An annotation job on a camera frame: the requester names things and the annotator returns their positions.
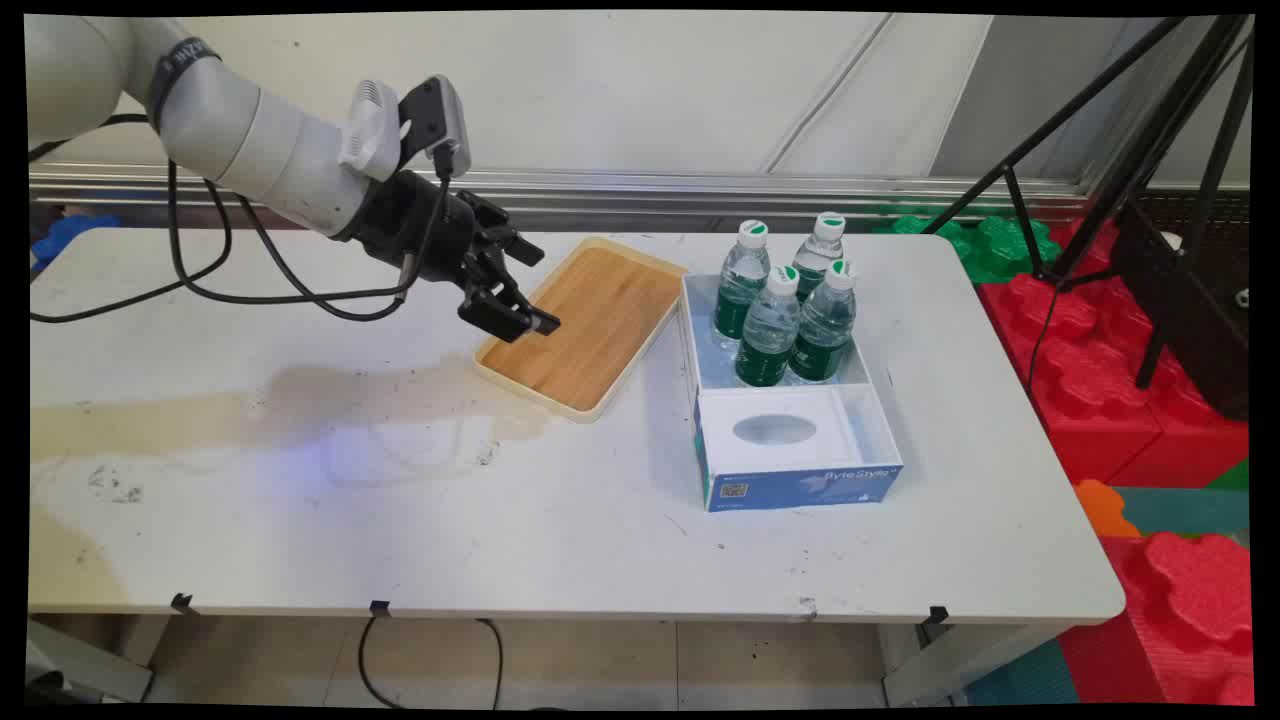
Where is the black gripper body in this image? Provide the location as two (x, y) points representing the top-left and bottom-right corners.
(335, 170), (501, 291)

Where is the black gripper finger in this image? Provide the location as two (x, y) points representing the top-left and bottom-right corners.
(468, 193), (547, 269)
(457, 250), (562, 344)

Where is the green label water bottle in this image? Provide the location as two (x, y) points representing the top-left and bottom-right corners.
(793, 212), (848, 301)
(787, 259), (860, 385)
(734, 264), (802, 389)
(712, 220), (772, 348)

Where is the wooden tray with cream rim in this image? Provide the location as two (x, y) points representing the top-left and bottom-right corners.
(473, 236), (690, 424)

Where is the white and blue cardboard box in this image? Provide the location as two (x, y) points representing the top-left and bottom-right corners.
(679, 270), (905, 514)

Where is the blue foam piece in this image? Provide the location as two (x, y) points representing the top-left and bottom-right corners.
(30, 212), (123, 273)

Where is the green foam block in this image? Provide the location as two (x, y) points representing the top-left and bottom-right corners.
(873, 212), (1063, 285)

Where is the grey table leg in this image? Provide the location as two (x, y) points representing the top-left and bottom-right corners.
(881, 622), (1073, 710)
(27, 617), (157, 705)

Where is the large red foam block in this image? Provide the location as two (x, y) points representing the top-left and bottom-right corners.
(976, 218), (1251, 490)

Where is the orange foam piece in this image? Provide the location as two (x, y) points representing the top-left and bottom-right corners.
(1074, 479), (1142, 539)

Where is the black tripod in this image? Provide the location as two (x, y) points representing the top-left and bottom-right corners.
(920, 14), (1257, 393)

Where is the black panel on stand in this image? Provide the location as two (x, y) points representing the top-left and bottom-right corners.
(1108, 192), (1252, 423)

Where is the teal foam mat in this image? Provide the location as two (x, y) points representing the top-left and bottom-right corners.
(1112, 486), (1251, 542)

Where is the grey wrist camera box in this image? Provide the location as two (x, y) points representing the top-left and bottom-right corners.
(398, 74), (473, 183)

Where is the aluminium wall rail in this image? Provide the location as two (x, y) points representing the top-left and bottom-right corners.
(28, 163), (1093, 235)

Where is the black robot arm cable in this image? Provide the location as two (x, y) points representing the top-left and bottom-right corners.
(28, 112), (456, 324)

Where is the black cable under table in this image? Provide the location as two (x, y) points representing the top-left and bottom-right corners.
(357, 616), (505, 712)

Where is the thin black tripod cable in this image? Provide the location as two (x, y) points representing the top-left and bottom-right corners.
(1027, 283), (1063, 393)

